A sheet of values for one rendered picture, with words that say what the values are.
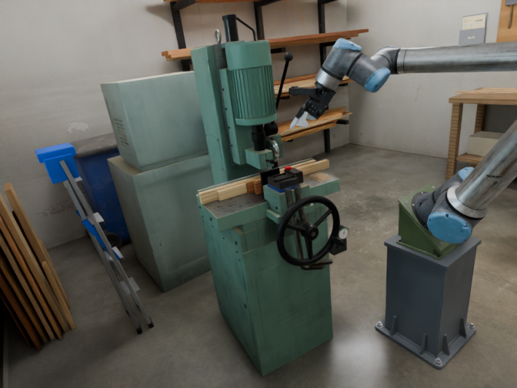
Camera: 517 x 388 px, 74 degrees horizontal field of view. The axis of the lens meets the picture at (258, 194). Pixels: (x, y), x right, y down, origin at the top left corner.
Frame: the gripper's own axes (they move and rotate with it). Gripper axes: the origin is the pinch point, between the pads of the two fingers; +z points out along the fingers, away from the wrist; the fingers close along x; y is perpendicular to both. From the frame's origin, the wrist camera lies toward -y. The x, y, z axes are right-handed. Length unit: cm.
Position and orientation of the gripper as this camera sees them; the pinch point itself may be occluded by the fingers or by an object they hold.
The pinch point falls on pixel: (294, 125)
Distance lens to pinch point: 142.4
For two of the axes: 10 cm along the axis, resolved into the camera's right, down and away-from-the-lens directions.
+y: 8.2, 5.7, -1.0
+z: -4.3, 7.2, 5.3
